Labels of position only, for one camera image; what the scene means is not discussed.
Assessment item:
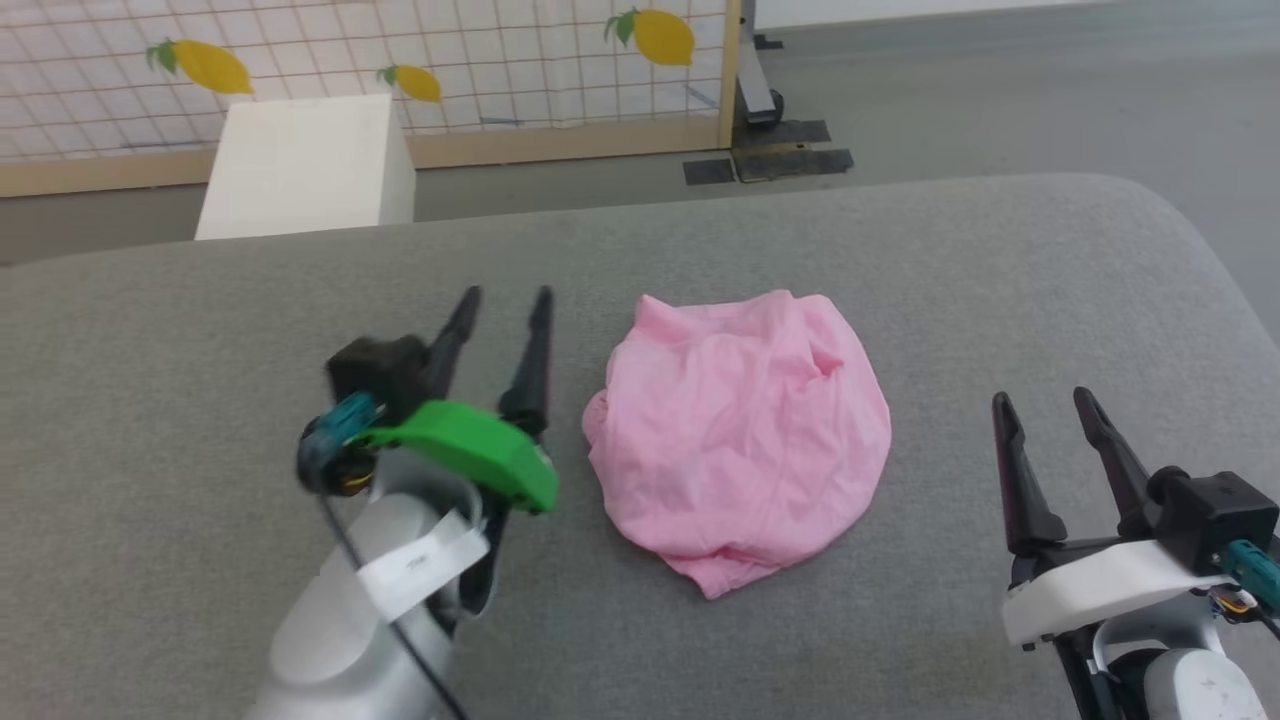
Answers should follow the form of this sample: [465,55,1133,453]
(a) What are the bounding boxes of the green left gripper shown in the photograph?
[350,286,559,516]

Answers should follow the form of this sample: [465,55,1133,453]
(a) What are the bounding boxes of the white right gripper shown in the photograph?
[992,387,1241,651]

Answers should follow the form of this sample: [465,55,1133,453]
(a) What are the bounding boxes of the pink garment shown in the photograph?
[582,290,893,601]

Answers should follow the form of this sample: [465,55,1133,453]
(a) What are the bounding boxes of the white paper label tag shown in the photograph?
[357,508,491,623]

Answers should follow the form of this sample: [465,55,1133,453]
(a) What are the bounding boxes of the white box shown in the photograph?
[195,93,417,241]

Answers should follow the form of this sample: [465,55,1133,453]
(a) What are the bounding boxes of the grey fabric sofa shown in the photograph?
[0,172,1280,720]

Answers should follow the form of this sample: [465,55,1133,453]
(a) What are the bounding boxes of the lemon print mesh partition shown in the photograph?
[0,0,746,197]

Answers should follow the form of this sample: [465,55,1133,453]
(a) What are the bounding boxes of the large black floor patch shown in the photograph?
[733,120,854,183]

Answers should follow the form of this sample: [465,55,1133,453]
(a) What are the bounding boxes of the grey wheeled stand leg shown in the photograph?
[735,0,787,126]

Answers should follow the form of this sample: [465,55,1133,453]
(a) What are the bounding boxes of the teal left camera connector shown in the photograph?
[297,392,387,493]

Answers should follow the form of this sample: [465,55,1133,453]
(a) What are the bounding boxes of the teal camera connector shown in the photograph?
[297,392,387,493]
[1222,540,1280,613]

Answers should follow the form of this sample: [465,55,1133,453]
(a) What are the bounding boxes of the teal right camera connector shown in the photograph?
[1222,540,1280,613]

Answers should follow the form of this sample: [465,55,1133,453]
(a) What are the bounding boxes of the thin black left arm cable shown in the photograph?
[315,490,471,720]

